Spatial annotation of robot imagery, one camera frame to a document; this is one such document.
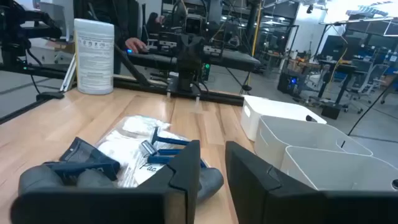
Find black aluminium table frame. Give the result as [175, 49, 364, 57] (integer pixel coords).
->
[0, 43, 245, 125]

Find black standing desk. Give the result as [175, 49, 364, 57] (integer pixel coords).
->
[317, 58, 358, 119]

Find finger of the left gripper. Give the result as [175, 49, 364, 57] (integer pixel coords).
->
[179, 34, 193, 75]
[192, 34, 206, 75]

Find white office chair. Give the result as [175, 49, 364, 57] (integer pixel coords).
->
[343, 63, 389, 114]

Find black computer tower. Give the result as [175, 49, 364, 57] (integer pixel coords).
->
[277, 72, 301, 95]

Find person's hand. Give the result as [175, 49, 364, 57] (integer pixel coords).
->
[125, 37, 149, 54]

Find person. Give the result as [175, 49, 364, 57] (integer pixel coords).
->
[146, 11, 165, 35]
[73, 0, 147, 75]

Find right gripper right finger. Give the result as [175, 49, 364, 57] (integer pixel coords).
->
[225, 141, 398, 224]

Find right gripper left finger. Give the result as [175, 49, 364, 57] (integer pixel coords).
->
[11, 139, 201, 224]

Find translucent grey storage bin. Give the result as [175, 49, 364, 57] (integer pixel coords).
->
[280, 145, 398, 192]
[254, 114, 374, 162]

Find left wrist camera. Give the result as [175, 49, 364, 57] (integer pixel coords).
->
[183, 14, 205, 35]

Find silver metal bars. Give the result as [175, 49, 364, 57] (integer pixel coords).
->
[60, 53, 77, 93]

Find white opaque storage bin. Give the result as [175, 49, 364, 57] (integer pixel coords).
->
[240, 95, 328, 142]

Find black box green light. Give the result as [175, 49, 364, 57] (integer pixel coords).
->
[201, 62, 211, 82]

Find yellow hanging cable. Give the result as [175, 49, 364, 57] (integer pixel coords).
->
[251, 0, 262, 58]

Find blue disposable razor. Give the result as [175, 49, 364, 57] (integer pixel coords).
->
[150, 126, 191, 147]
[146, 154, 175, 166]
[141, 139, 184, 156]

